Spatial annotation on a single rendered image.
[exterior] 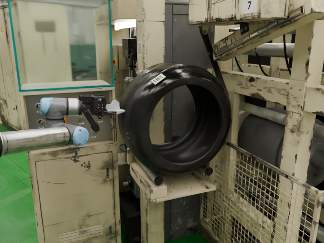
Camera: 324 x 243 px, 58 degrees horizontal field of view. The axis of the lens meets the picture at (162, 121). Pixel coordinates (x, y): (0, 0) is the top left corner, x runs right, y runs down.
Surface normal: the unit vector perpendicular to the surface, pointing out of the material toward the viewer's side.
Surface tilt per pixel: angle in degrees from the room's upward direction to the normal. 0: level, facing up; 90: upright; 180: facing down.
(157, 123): 90
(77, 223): 90
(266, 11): 90
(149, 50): 90
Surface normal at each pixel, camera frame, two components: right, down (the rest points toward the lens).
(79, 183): 0.37, 0.25
